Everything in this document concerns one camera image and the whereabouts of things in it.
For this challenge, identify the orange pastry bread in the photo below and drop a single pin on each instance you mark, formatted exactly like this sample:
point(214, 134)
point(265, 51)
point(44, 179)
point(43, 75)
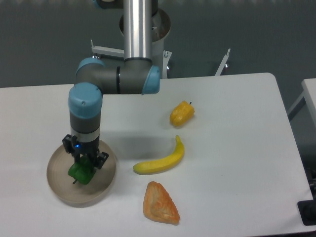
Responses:
point(158, 206)

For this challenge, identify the green bell pepper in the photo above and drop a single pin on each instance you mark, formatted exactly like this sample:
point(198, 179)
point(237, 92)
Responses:
point(82, 171)

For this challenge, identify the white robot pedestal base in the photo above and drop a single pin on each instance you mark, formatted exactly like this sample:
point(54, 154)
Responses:
point(161, 26)

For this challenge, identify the black device at right edge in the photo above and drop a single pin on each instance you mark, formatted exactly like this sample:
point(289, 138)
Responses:
point(307, 210)

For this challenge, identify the yellow banana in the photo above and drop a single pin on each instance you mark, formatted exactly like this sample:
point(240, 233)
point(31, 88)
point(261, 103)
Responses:
point(162, 164)

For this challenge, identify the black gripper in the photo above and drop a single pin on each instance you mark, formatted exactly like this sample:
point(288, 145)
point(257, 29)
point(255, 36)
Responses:
point(90, 149)

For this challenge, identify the white side table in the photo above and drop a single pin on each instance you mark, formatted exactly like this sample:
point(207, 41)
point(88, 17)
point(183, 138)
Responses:
point(307, 97)

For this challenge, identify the yellow bell pepper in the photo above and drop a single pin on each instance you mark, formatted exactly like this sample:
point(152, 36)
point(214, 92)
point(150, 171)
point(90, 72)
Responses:
point(181, 114)

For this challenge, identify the beige round plate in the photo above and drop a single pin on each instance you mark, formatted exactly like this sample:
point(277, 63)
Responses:
point(74, 193)

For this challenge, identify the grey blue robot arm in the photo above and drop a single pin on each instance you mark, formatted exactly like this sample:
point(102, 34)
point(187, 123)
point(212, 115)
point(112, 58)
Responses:
point(138, 75)

